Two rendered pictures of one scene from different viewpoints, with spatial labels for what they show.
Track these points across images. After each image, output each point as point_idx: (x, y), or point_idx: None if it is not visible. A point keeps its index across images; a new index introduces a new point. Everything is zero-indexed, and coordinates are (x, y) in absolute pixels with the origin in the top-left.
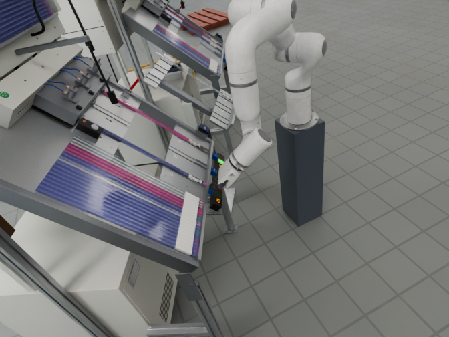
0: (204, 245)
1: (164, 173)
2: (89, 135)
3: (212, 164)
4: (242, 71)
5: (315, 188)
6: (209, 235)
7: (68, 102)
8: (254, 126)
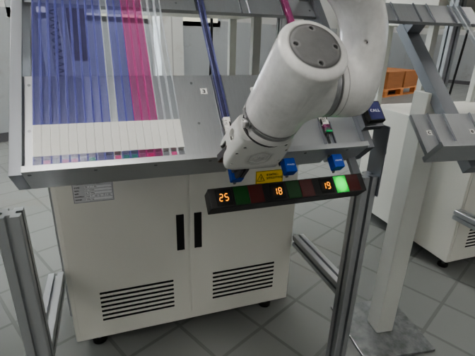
0: (275, 339)
1: (194, 80)
2: None
3: (355, 204)
4: None
5: None
6: (297, 340)
7: None
8: (354, 51)
